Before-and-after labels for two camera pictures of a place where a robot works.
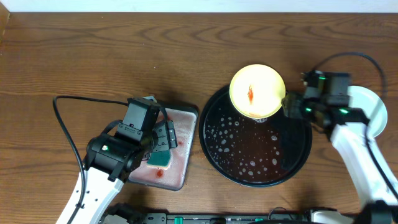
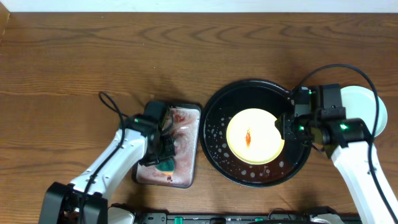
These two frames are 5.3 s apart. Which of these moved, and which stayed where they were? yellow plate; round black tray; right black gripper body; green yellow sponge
Moved: yellow plate; right black gripper body; green yellow sponge
Stayed: round black tray
